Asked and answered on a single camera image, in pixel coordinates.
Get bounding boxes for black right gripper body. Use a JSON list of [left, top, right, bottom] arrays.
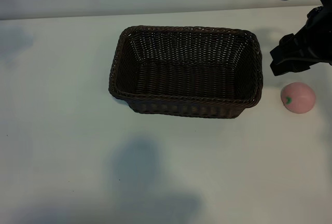
[[292, 5, 332, 67]]

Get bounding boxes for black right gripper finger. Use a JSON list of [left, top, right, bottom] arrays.
[[269, 52, 311, 77], [269, 34, 301, 63]]

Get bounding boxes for pink peach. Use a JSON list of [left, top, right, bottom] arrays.
[[280, 81, 317, 114]]

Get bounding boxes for dark brown wicker basket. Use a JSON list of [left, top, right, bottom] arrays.
[[108, 25, 264, 119]]

